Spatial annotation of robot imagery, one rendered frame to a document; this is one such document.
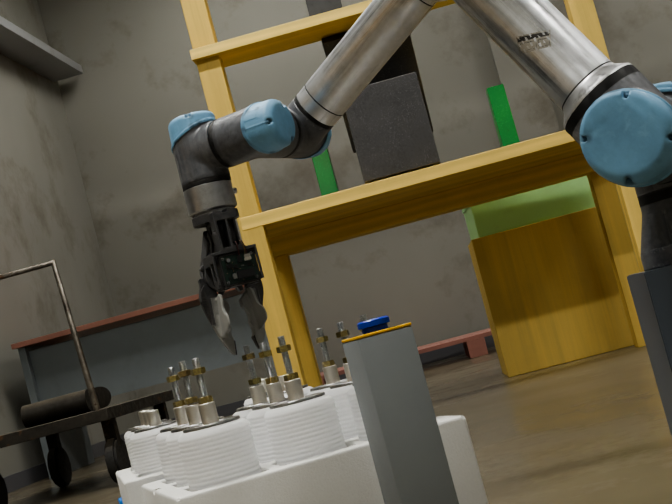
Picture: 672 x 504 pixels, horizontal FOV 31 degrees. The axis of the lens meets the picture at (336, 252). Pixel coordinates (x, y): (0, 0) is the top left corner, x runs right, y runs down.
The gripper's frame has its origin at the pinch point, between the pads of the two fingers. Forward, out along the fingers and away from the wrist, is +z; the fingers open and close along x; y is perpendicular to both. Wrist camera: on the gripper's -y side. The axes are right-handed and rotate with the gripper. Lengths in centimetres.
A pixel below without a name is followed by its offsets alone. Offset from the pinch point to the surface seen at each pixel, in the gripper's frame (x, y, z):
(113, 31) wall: 157, -680, -255
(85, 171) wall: 117, -700, -162
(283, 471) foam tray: -8.1, 31.4, 17.2
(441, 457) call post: 7, 46, 20
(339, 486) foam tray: -1.7, 31.9, 20.9
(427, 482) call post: 4, 45, 22
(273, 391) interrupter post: -1.4, 13.4, 7.8
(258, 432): -5.2, 14.2, 12.6
